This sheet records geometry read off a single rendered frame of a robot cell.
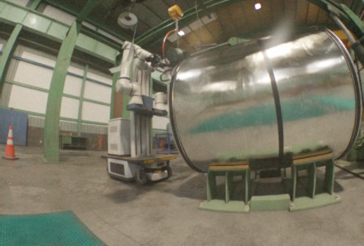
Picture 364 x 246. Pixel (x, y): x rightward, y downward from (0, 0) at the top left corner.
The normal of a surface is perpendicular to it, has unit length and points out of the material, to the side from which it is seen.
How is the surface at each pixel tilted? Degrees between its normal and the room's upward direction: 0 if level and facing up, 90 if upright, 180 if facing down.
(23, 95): 90
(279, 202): 90
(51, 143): 90
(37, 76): 90
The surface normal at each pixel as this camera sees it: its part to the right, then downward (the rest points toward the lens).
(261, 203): -0.54, -0.16
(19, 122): 0.84, -0.16
